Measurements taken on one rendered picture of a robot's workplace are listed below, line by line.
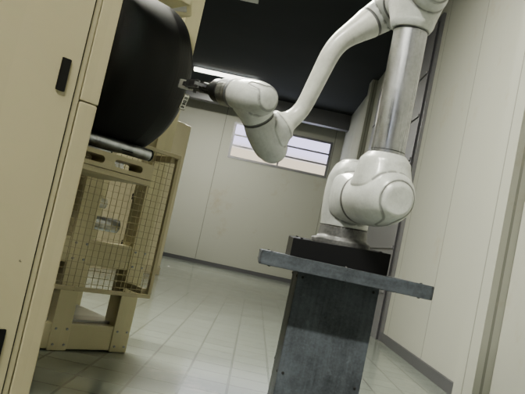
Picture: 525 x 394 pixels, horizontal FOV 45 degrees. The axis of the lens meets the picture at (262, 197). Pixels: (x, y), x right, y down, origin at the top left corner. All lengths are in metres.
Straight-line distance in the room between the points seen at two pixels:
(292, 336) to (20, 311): 0.81
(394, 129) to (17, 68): 1.02
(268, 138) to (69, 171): 0.67
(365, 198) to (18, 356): 0.97
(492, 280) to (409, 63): 1.98
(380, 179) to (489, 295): 1.98
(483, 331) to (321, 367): 1.84
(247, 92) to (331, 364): 0.84
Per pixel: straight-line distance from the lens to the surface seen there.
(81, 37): 1.53
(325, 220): 2.00
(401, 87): 1.88
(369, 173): 1.80
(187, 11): 3.11
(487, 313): 3.66
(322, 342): 1.94
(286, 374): 1.94
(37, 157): 1.47
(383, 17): 2.07
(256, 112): 1.85
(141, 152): 2.35
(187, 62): 2.31
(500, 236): 3.67
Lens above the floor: 0.66
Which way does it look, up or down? 4 degrees up
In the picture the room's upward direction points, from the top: 12 degrees clockwise
